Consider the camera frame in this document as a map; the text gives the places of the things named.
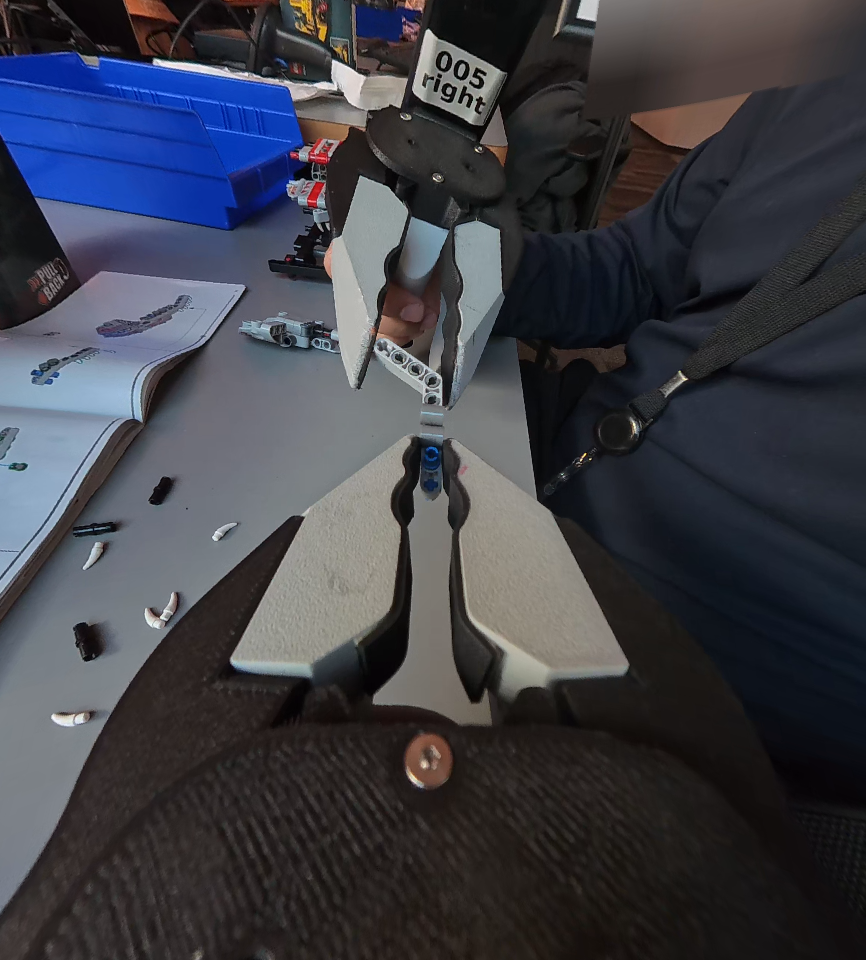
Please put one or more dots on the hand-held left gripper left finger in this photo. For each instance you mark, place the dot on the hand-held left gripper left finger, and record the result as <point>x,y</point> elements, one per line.
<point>328,585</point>

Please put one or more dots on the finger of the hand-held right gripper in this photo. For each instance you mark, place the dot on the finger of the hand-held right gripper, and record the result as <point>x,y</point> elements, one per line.
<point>478,285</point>
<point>361,262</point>

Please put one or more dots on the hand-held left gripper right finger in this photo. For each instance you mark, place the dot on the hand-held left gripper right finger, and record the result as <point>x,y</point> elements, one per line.
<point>538,592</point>

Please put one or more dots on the white lego beam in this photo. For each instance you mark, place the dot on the white lego beam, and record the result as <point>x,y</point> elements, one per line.
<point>403,364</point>

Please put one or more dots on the grey lego piece blue pins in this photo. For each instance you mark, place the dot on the grey lego piece blue pins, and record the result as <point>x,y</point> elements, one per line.
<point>430,421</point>

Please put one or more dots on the person's right forearm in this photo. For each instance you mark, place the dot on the person's right forearm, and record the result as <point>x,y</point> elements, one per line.
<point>590,285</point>

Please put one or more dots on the red white lego chassis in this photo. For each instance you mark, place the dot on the red white lego chassis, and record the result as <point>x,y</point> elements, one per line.
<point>313,193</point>

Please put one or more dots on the grey lego assembly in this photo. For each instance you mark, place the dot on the grey lego assembly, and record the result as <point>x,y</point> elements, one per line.
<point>286,331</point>

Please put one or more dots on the white lego tooth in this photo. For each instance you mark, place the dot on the white lego tooth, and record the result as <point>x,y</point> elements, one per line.
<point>93,555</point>
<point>71,718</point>
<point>171,604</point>
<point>152,617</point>
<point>224,531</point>

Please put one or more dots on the green lego box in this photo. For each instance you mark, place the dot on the green lego box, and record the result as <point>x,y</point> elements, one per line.
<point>320,30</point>

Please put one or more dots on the black lego pin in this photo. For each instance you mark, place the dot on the black lego pin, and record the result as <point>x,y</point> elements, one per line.
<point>161,490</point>
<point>86,640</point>
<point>94,529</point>

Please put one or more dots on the lego instruction booklet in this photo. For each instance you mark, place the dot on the lego instruction booklet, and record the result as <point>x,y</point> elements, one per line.
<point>65,390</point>

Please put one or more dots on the person's right hand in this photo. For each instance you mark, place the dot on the person's right hand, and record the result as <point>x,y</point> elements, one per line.
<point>409,307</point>

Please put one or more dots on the white paper sheet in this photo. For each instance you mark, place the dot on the white paper sheet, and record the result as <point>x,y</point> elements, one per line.
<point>365,86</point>

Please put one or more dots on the black jacket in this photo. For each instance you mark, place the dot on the black jacket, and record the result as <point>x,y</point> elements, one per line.
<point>553,135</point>

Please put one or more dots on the black badge reel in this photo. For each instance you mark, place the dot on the black badge reel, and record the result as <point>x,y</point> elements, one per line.
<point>622,430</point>

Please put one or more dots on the black handheld device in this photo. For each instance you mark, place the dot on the black handheld device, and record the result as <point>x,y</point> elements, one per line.
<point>286,45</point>

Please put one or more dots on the person's navy sweater torso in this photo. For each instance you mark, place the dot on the person's navy sweater torso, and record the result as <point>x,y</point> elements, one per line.
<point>740,562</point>

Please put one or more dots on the blue plastic storage bin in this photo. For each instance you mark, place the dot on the blue plastic storage bin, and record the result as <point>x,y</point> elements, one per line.
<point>125,135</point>

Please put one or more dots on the black chair seat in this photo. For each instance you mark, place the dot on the black chair seat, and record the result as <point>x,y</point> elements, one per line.
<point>852,877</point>

